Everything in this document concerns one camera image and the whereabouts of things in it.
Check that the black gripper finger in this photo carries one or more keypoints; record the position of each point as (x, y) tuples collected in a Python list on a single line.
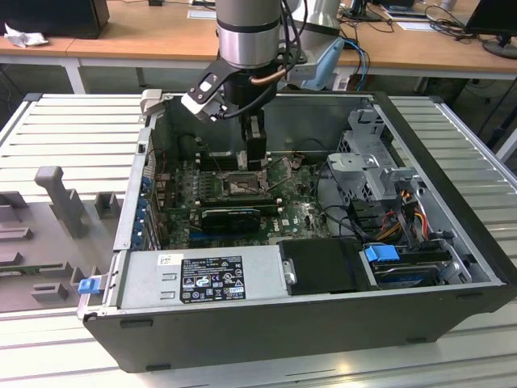
[(257, 151)]

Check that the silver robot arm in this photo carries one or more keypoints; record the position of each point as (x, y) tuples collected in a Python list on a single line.
[(246, 44)]

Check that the CPU socket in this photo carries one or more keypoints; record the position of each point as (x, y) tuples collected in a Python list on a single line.
[(242, 186)]

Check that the thin metal locking lever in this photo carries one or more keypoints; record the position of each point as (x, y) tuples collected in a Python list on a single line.
[(218, 165)]

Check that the round coin battery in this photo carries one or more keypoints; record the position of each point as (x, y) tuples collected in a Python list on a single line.
[(296, 161)]

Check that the green motherboard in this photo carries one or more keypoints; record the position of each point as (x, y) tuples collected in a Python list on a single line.
[(291, 210)]

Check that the black cylindrical component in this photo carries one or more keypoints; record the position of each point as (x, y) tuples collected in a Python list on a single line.
[(186, 145)]

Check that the black graphics card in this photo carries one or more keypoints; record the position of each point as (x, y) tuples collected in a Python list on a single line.
[(230, 221)]

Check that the white paper strip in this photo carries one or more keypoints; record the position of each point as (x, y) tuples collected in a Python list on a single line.
[(202, 14)]

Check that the silver drive cage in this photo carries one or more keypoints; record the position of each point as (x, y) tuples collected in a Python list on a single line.
[(355, 161)]

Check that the wooden desk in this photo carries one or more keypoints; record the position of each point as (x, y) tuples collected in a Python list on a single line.
[(36, 50), (161, 36)]

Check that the black plastic shroud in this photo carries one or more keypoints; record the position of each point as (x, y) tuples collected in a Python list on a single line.
[(323, 266)]

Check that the black monitor stand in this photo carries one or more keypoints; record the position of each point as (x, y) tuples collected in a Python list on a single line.
[(365, 16)]

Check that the hard disk in blue carrier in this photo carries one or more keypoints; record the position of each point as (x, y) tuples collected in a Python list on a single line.
[(379, 258)]

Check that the silver power supply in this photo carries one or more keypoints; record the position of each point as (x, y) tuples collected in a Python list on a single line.
[(141, 283)]

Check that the black open PC case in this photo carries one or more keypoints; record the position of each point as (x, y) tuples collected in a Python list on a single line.
[(282, 335)]

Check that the white paper sheet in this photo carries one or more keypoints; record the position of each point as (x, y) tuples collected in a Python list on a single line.
[(416, 24)]

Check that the black box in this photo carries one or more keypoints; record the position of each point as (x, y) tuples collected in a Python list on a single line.
[(52, 18)]

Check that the blue case latch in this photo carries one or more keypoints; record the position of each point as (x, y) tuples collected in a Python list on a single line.
[(89, 286)]

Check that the crumpled white paper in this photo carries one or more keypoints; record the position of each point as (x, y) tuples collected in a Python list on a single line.
[(24, 38)]

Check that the grey parts rack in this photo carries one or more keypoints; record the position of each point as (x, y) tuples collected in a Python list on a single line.
[(40, 250)]

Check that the black monitor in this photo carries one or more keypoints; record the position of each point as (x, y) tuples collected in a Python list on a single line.
[(493, 16)]

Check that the green RAM stick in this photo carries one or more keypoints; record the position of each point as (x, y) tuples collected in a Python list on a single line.
[(16, 270)]

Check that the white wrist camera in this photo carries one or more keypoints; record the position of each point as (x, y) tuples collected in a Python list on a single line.
[(200, 106)]

